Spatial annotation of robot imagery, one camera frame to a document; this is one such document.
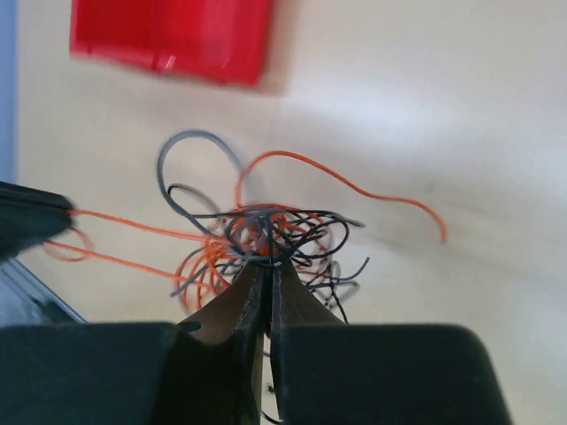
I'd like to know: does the black grey cable bundle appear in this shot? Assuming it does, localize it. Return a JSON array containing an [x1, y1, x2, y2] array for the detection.
[[157, 129, 371, 327]]

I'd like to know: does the aluminium frame rail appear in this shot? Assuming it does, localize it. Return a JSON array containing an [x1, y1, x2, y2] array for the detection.
[[0, 259, 86, 327]]

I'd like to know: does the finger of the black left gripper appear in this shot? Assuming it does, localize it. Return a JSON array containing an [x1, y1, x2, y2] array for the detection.
[[0, 182, 74, 261]]

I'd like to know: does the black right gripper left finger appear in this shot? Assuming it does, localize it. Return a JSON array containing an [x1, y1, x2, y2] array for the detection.
[[1, 267, 262, 424]]

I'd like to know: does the orange cable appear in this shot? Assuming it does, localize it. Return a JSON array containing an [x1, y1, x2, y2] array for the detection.
[[43, 151, 447, 316]]

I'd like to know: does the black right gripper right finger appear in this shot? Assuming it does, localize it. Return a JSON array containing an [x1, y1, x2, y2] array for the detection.
[[270, 263, 511, 424]]

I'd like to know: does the red plastic bin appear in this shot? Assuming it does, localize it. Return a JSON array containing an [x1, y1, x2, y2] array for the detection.
[[69, 0, 274, 85]]

